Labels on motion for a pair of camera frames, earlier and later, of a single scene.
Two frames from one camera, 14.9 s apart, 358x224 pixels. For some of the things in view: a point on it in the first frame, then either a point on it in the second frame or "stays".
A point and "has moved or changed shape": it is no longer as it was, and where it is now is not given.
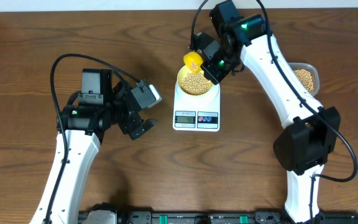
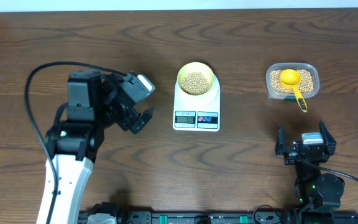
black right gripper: (211, 72) → (330, 144)
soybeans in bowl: (195, 83) stays
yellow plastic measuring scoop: (193, 61) has moved or changed shape
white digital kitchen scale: (200, 113) stays
